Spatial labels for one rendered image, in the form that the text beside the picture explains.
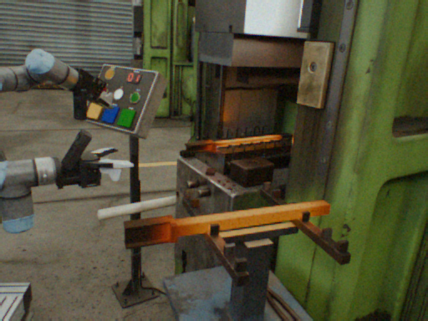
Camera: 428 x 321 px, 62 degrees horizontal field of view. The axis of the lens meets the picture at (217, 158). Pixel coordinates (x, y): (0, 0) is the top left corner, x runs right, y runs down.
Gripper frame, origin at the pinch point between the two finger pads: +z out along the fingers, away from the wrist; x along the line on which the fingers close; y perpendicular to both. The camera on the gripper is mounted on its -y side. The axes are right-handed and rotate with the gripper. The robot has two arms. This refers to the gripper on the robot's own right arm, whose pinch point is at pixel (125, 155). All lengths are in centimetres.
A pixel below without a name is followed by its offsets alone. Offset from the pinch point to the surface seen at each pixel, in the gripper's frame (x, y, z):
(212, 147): 2.0, 0.1, 29.3
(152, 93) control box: -41.0, -11.5, 25.0
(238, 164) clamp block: 15.1, 2.0, 31.1
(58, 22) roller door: -796, -45, 111
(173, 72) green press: -441, 21, 223
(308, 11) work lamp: 26, -43, 41
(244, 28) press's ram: 12, -38, 31
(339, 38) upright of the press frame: 35, -37, 45
